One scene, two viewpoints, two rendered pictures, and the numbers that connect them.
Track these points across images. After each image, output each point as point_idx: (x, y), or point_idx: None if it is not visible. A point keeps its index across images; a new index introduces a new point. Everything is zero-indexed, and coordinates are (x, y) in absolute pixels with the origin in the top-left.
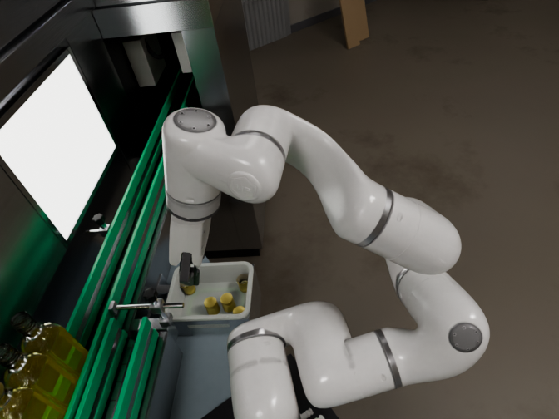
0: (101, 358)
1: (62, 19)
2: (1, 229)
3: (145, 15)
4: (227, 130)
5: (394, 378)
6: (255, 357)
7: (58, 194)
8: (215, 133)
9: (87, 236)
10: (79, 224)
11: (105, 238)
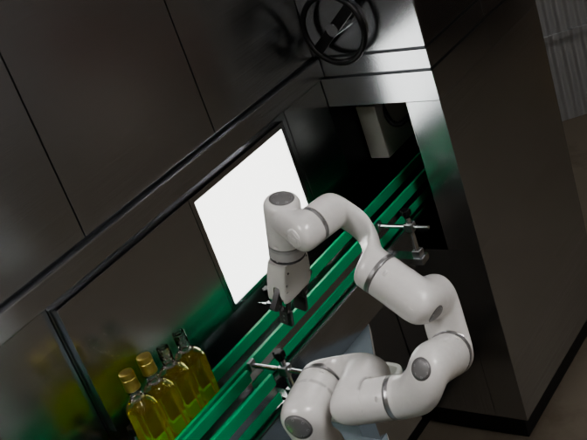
0: (227, 395)
1: (282, 96)
2: (185, 272)
3: (370, 85)
4: (462, 221)
5: (383, 402)
6: (307, 377)
7: (238, 259)
8: (288, 207)
9: (260, 312)
10: (252, 293)
11: (268, 310)
